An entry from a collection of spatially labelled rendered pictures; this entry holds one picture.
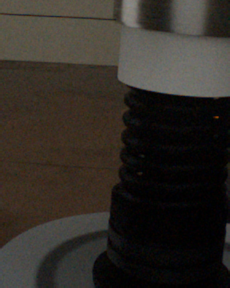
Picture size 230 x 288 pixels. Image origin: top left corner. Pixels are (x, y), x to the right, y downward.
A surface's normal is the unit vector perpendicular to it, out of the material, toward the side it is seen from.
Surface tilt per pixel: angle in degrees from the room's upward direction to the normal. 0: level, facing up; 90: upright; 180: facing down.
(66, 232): 0
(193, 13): 90
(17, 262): 0
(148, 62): 90
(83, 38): 90
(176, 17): 90
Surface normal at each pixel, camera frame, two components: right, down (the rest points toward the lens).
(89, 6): 0.04, 0.24
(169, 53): -0.29, 0.21
